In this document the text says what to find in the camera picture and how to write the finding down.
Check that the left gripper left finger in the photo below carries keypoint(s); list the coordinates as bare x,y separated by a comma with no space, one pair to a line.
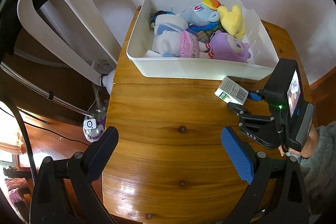
50,202

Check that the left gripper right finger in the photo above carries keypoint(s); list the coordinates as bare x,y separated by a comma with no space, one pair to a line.
288,202

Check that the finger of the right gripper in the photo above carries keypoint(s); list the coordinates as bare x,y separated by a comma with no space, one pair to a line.
237,109
255,95

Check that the small white barcode box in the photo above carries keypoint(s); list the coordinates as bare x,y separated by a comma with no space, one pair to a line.
230,91

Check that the yellow plush toy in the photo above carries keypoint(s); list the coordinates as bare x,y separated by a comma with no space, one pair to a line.
232,21

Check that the rainbow pony plush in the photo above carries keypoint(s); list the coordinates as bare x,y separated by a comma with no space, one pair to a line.
203,17

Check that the grey fuzzy sleeve forearm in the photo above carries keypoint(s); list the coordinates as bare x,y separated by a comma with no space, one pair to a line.
318,170

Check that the right hand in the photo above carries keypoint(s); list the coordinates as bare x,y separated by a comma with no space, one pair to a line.
309,147

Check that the white plastic storage bin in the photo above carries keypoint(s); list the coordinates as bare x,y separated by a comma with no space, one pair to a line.
151,64

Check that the purple plush toy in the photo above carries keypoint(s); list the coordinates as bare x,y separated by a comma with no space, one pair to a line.
223,46

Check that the purple round gadget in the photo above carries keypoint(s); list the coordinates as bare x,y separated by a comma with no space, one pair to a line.
94,127

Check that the plaid cloth plush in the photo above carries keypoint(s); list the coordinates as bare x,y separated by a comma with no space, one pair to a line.
205,36

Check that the metal rod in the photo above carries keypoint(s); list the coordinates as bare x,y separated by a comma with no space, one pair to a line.
49,95

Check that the white bladeless fan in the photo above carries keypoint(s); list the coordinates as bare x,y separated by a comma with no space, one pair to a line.
75,32

